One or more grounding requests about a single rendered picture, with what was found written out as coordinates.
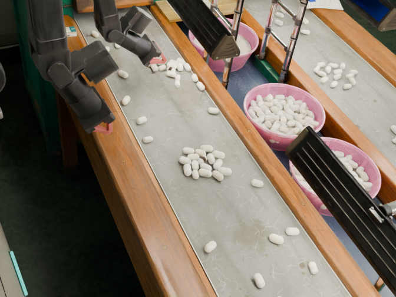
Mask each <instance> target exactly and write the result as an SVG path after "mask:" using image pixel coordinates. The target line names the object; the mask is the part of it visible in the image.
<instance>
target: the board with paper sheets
mask: <svg viewBox="0 0 396 297"><path fill-rule="evenodd" d="M155 4H156V6H157V7H158V9H159V10H160V11H161V13H162V14H163V15H164V17H165V18H166V19H167V21H168V22H169V23H170V22H178V21H182V20H181V18H179V17H178V16H177V14H176V13H175V12H174V11H173V10H172V8H171V7H170V5H169V4H168V3H167V2H166V0H162V1H155ZM235 6H236V1H235V0H218V5H217V7H218V8H219V9H220V11H221V13H222V14H223V15H229V14H234V13H235V12H234V10H235Z"/></svg>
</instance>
